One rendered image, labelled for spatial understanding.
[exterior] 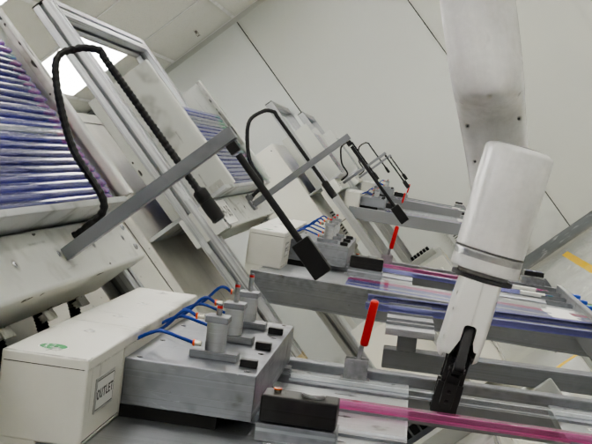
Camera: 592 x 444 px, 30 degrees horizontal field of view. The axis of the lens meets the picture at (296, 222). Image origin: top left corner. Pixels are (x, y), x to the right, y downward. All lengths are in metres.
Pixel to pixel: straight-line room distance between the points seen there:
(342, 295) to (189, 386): 1.13
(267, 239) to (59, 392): 1.45
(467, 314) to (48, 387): 0.53
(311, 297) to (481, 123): 0.91
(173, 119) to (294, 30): 6.62
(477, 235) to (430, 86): 7.56
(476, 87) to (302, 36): 7.64
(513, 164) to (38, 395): 0.61
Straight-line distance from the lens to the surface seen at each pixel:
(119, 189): 1.49
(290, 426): 1.09
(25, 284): 1.10
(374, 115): 8.86
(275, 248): 2.42
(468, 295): 1.32
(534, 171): 1.32
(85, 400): 1.01
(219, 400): 1.11
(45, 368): 1.01
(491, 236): 1.32
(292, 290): 2.23
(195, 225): 2.21
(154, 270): 2.28
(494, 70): 1.32
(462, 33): 1.33
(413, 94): 8.86
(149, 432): 1.09
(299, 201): 5.79
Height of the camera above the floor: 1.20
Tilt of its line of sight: 1 degrees up
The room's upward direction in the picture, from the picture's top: 35 degrees counter-clockwise
